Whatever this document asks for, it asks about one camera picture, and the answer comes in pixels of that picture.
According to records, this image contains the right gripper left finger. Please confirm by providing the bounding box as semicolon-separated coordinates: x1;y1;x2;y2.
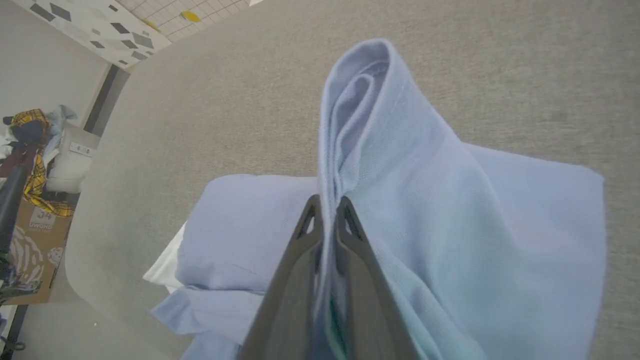
237;195;326;360

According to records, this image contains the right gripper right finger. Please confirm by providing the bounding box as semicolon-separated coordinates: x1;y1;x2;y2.
334;196;421;360

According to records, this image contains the light blue garment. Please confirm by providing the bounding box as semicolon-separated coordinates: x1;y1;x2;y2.
142;37;608;360

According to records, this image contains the printed brown cardboard box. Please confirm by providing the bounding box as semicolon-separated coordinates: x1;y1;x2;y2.
0;197;76;306

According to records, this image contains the white plastic container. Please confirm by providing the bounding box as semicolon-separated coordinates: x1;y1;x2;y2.
46;125;101;194

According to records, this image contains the yellow plaid cloth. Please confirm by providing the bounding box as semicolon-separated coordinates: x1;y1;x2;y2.
10;109;76;218

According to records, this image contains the black tube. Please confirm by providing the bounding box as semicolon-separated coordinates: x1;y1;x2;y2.
0;160;32;253

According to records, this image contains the dark navy cloth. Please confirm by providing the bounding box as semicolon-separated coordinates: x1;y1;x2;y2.
2;117;47;151

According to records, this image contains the lemon print partition panel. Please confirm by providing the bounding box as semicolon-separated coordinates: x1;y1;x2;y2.
117;0;263;43

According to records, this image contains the grey shapes print partition panel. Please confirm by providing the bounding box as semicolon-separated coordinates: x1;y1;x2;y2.
10;0;173;68

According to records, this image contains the black panel stand post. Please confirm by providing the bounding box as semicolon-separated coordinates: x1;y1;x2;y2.
82;65;131;137

